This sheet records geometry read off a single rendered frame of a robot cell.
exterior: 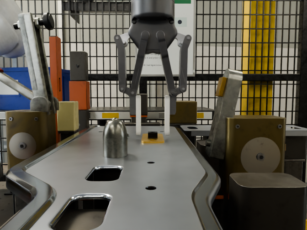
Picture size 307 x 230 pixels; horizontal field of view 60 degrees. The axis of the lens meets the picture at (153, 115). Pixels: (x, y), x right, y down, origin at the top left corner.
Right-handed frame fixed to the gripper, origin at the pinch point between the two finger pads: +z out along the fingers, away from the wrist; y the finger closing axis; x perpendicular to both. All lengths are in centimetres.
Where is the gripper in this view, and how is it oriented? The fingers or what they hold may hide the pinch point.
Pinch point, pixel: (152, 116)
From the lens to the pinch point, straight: 47.4
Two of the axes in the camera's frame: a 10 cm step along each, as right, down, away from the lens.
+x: 0.1, 0.8, -10.0
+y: -10.0, 0.0, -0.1
